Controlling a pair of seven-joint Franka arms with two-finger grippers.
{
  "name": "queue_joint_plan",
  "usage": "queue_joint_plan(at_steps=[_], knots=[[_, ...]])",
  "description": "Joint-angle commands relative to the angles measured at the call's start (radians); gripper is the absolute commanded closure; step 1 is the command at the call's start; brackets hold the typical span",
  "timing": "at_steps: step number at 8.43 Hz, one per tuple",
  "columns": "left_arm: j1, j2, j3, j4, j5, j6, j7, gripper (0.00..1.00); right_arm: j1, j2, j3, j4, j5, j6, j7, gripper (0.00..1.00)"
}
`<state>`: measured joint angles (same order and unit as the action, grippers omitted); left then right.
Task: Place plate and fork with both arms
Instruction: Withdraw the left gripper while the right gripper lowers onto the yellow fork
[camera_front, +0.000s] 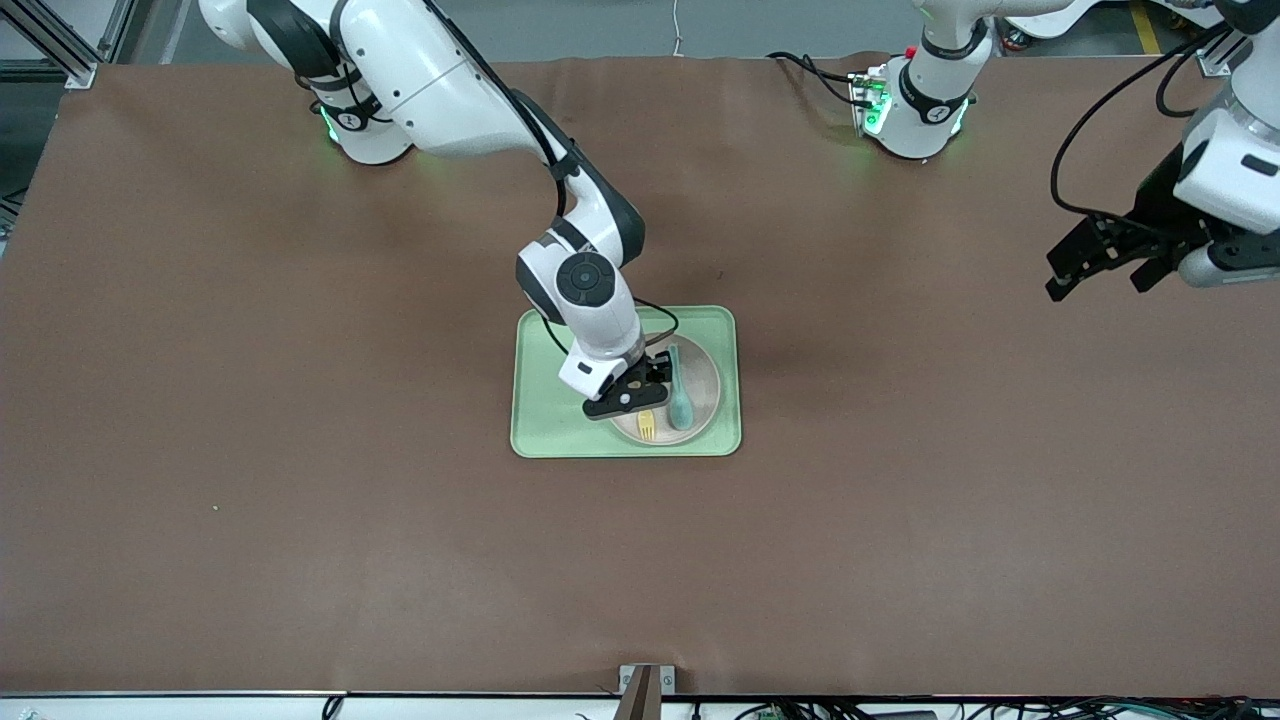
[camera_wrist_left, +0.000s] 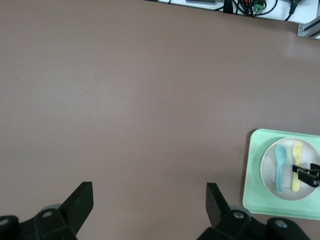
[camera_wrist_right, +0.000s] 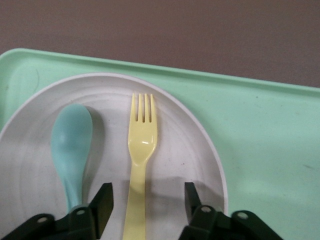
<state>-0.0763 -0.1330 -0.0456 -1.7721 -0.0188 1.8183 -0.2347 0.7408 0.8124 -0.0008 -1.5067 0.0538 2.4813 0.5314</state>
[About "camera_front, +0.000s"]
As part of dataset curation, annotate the teal plastic spoon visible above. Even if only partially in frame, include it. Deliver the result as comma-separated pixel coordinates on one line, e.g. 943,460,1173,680
667,344,696,432

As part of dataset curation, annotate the beige round plate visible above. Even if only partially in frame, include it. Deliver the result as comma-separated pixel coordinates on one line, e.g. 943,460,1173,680
608,333,722,448

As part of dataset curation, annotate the light green rectangular tray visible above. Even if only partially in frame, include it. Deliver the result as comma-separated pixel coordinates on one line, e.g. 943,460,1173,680
510,305,743,459

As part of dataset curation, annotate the white background machine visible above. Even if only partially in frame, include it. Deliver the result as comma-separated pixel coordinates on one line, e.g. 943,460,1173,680
1003,0,1101,51

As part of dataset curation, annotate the brown table cover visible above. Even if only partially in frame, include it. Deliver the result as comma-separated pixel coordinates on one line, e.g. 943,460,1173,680
0,55,1280,698

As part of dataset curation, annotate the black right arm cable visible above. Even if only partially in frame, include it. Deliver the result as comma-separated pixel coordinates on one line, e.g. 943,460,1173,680
425,0,681,361

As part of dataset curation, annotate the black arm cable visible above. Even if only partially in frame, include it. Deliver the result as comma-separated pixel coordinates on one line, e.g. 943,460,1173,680
1050,25,1236,236
425,0,681,361

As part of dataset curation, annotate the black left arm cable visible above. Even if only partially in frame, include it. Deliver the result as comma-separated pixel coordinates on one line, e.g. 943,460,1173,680
1050,25,1236,236

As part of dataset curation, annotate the aluminium frame post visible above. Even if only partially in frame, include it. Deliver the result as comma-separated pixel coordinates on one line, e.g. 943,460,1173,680
0,0,136,91
1200,20,1251,78

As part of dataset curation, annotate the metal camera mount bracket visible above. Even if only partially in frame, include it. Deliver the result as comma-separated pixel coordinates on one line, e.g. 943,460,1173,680
618,663,677,720

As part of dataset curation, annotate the black left base cable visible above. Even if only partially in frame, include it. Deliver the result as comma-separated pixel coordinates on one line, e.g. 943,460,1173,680
766,50,876,108

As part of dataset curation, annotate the black cable bundle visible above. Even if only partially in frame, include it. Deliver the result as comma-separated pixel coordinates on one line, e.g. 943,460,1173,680
730,695,1280,720

